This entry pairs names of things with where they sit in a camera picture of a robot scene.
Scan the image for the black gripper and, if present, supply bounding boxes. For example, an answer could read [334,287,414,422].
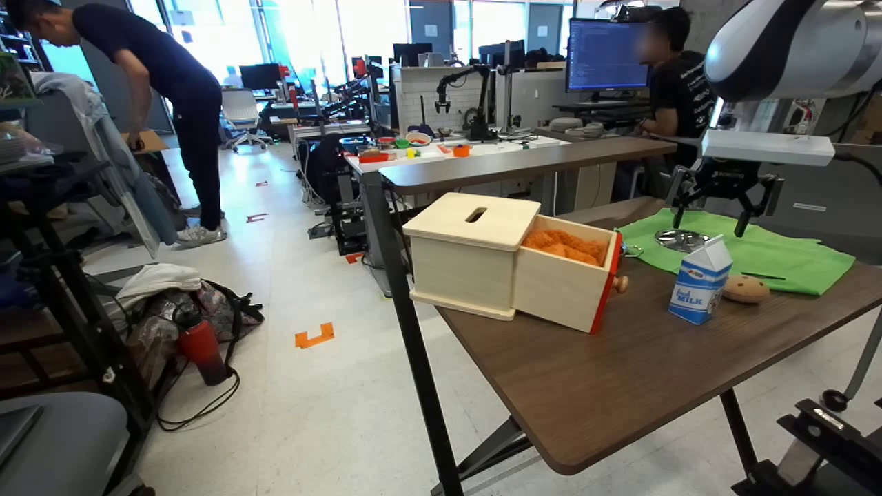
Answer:
[671,163,784,239]

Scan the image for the small steel cup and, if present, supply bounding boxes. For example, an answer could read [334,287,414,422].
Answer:
[654,229,711,253]

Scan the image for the green cloth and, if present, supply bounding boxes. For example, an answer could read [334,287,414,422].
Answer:
[620,206,861,297]

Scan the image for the white crumpled cloth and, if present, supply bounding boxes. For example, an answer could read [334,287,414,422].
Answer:
[115,262,203,312]

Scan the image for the blue white milk carton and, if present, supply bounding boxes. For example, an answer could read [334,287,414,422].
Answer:
[666,231,735,328]

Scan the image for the tan dotted foam ball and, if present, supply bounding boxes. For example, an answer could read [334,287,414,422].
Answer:
[719,269,771,309]

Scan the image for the blue screen computer monitor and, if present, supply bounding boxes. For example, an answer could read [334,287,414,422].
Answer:
[563,17,654,97]

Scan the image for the grey desk with black legs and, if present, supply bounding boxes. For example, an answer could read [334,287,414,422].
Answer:
[369,135,680,496]

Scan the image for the white cluttered table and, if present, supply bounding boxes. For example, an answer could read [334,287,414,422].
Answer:
[341,133,573,180]

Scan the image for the wooden box with orange drawer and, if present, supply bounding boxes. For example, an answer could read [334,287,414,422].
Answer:
[399,189,631,335]

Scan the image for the black mounting platform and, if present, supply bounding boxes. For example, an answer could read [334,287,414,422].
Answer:
[731,397,882,496]

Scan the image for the black desktop monitor pair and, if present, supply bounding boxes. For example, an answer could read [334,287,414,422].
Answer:
[478,39,530,73]

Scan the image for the white back panel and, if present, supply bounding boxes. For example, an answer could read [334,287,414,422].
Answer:
[394,64,569,138]

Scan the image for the orange floor tape marker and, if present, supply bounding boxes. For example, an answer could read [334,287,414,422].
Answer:
[293,319,336,352]

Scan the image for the small black monitor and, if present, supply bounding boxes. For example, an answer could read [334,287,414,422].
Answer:
[241,61,286,94]

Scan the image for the white office chair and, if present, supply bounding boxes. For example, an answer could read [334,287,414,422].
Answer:
[217,86,276,155]

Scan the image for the dark bag pile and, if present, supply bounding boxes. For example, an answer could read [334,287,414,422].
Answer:
[122,277,267,389]

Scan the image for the red cylinder bottle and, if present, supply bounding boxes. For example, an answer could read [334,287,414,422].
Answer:
[176,316,232,386]

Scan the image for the standing person in dark clothes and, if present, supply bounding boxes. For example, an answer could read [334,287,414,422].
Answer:
[4,0,228,247]

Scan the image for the grey jacket draped chair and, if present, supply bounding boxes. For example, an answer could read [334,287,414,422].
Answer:
[30,68,181,247]

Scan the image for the black equipment rack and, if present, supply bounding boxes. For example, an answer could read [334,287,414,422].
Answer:
[0,155,161,463]

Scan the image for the grey padded seat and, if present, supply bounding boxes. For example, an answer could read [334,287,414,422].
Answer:
[0,392,133,496]

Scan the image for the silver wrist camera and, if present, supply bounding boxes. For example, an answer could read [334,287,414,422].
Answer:
[697,126,837,171]

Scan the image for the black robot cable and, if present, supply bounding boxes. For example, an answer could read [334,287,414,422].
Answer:
[824,149,882,186]

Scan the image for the black floor cable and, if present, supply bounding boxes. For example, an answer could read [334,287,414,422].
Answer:
[152,367,243,436]

